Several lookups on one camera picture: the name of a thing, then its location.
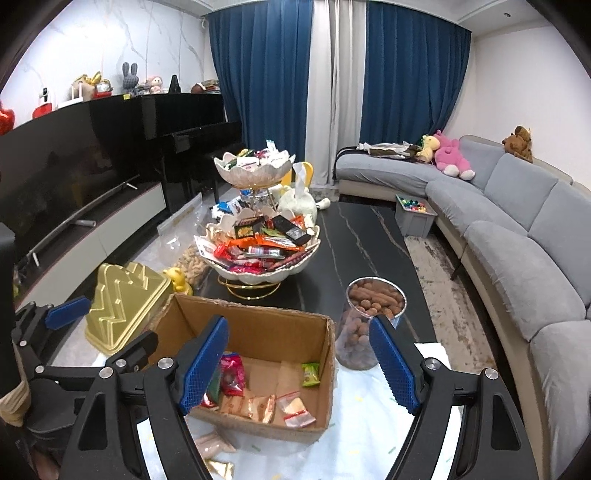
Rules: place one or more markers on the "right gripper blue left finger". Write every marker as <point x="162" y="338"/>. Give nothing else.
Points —
<point x="197" y="361"/>

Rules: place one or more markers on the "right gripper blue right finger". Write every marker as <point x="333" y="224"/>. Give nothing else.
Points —
<point x="400" y="362"/>

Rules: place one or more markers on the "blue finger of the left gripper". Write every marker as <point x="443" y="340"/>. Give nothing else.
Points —
<point x="67" y="313"/>
<point x="135" y="354"/>

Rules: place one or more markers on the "pink hawthorn snack packet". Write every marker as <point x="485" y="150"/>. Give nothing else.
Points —
<point x="233" y="381"/>

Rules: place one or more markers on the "clear red-striped cracker packet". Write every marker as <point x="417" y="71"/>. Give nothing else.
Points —
<point x="295" y="413"/>

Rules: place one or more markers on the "green yellow candy packet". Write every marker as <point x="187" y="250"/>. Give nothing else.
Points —
<point x="311" y="374"/>

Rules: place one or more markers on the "gold lid candy jar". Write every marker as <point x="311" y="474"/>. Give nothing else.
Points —
<point x="125" y="300"/>

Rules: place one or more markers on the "beige pastry packet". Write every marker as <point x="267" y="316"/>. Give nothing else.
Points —
<point x="211" y="444"/>

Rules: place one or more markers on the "white tv cabinet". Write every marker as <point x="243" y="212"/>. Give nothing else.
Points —
<point x="68" y="272"/>

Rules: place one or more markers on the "worn patterned rug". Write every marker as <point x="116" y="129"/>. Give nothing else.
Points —
<point x="456" y="314"/>

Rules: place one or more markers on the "brown cardboard box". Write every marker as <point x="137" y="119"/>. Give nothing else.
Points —
<point x="274" y="343"/>

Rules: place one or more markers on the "clear jar of brown nuts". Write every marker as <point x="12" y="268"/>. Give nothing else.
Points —
<point x="365" y="298"/>

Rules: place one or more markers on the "yellow duck figurine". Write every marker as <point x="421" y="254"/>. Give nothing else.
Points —
<point x="178" y="281"/>

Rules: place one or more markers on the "gold foil snack packet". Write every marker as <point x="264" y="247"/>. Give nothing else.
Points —
<point x="225" y="470"/>

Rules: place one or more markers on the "clear bag of peanuts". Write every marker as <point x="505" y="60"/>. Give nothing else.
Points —
<point x="176" y="236"/>

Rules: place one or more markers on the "white two-tier snack bowl stand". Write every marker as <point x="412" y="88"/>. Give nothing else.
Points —
<point x="252" y="245"/>

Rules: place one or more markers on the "black television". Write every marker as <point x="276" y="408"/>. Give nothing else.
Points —
<point x="53" y="166"/>

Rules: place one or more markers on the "grey storage bin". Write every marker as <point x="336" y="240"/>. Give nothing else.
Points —
<point x="414" y="216"/>

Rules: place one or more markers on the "grey curved sofa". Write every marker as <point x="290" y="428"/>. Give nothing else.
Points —
<point x="521" y="231"/>

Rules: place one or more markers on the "white swan tissue holder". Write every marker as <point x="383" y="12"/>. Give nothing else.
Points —
<point x="296" y="197"/>

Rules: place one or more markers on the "black piano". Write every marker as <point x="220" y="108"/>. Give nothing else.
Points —
<point x="184" y="133"/>

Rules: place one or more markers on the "pink plush toy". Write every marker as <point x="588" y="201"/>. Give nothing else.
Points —
<point x="449" y="159"/>

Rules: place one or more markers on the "yellow plush toy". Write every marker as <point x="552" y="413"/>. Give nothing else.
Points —
<point x="430" y="144"/>

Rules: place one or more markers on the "grey bunny plush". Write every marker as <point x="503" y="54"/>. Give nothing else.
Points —
<point x="130" y="79"/>

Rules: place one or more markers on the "brown plush toy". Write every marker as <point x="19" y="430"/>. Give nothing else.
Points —
<point x="519" y="144"/>

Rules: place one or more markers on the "right blue curtain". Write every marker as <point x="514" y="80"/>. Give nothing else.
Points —
<point x="415" y="68"/>

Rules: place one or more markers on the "blue curtain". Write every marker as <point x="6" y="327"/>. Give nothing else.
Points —
<point x="415" y="68"/>
<point x="261" y="54"/>

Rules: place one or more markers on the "left blue curtain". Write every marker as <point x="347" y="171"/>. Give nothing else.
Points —
<point x="261" y="54"/>

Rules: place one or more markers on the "white sheer curtain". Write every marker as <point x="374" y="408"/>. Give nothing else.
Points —
<point x="336" y="79"/>

